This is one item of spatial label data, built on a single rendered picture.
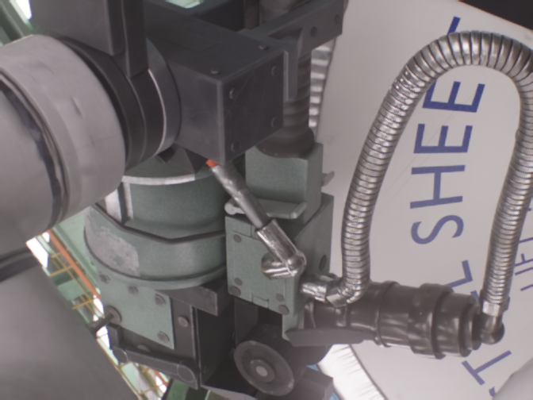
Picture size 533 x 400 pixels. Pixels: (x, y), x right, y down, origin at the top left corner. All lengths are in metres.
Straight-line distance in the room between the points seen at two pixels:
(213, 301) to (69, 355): 0.31
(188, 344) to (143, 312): 0.05
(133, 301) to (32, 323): 0.38
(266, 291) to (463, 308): 0.15
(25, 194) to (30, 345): 0.07
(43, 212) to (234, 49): 0.13
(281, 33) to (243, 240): 0.18
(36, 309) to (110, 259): 0.31
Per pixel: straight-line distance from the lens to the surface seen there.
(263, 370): 0.71
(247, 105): 0.41
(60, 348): 0.33
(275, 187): 0.58
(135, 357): 0.74
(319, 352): 0.74
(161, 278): 0.63
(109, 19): 0.38
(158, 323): 0.70
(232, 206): 0.59
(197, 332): 0.69
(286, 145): 0.55
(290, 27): 0.48
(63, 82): 0.38
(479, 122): 0.78
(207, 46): 0.43
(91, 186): 0.39
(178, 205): 0.59
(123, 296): 0.71
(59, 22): 0.41
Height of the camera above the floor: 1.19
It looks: 10 degrees up
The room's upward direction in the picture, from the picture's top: 114 degrees counter-clockwise
